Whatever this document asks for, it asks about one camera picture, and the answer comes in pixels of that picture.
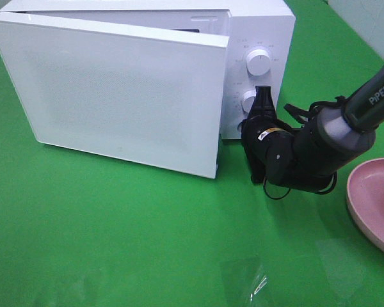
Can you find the pink round plate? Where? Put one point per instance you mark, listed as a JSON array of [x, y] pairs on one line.
[[365, 199]]

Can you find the white microwave knob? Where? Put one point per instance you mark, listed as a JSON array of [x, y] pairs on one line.
[[248, 100], [258, 62]]

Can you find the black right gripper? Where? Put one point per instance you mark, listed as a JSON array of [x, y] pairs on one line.
[[267, 142]]

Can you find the white microwave oven body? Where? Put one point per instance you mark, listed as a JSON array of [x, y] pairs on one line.
[[241, 25]]

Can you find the white microwave door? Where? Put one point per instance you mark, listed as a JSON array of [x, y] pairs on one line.
[[145, 95]]

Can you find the upper white microwave knob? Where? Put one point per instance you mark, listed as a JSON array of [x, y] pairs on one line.
[[258, 62]]

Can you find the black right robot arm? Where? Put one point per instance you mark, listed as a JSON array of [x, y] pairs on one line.
[[331, 135]]

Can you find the lower white microwave knob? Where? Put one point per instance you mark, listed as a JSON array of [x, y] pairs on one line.
[[248, 100]]

